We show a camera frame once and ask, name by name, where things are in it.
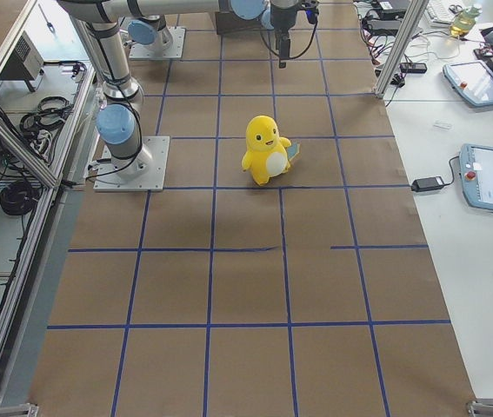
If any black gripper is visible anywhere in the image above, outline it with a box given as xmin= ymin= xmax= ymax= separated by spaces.
xmin=270 ymin=0 xmax=296 ymax=69

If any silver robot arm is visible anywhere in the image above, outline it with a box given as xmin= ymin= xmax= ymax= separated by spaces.
xmin=58 ymin=0 xmax=301 ymax=189

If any yellow plush dinosaur toy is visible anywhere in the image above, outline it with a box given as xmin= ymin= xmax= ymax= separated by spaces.
xmin=241 ymin=116 xmax=300 ymax=186

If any yellow liquid bottle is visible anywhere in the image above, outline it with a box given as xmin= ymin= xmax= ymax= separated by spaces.
xmin=449 ymin=4 xmax=482 ymax=38

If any upper blue teach pendant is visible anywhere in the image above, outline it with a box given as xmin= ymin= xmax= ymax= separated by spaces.
xmin=443 ymin=61 xmax=493 ymax=107

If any blue teach pendant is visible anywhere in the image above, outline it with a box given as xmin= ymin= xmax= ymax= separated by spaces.
xmin=443 ymin=61 xmax=493 ymax=107
xmin=459 ymin=143 xmax=493 ymax=211

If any black power adapter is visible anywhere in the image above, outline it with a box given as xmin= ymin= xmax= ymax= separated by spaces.
xmin=410 ymin=175 xmax=446 ymax=193

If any lower blue teach pendant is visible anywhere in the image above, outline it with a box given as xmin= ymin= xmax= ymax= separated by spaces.
xmin=459 ymin=143 xmax=493 ymax=211

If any grey metal box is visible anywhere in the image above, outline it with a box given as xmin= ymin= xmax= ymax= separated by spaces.
xmin=0 ymin=31 xmax=44 ymax=92

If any aluminium frame post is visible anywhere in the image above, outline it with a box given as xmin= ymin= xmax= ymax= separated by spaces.
xmin=374 ymin=0 xmax=429 ymax=98

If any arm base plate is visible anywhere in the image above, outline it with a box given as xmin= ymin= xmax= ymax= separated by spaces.
xmin=93 ymin=136 xmax=170 ymax=192
xmin=129 ymin=26 xmax=186 ymax=61

